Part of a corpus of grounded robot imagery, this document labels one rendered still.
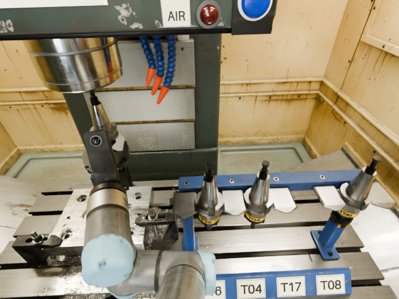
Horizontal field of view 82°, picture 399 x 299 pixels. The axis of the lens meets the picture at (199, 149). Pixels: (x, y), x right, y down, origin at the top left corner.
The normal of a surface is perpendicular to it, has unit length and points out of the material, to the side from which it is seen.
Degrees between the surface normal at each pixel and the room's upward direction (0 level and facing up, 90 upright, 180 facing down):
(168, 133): 90
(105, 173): 59
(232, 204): 0
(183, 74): 90
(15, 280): 0
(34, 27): 90
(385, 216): 24
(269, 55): 90
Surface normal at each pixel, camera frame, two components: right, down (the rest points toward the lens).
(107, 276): 0.29, 0.60
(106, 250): 0.20, -0.77
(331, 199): -0.02, -0.78
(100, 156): 0.22, 0.10
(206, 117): 0.04, 0.62
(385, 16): -1.00, 0.04
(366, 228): -0.43, -0.70
